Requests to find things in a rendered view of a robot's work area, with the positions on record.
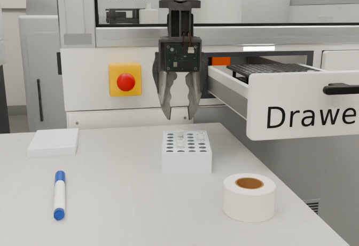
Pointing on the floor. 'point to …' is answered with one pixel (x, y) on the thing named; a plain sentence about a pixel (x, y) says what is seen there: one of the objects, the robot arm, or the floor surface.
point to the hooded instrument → (2, 82)
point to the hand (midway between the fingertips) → (179, 111)
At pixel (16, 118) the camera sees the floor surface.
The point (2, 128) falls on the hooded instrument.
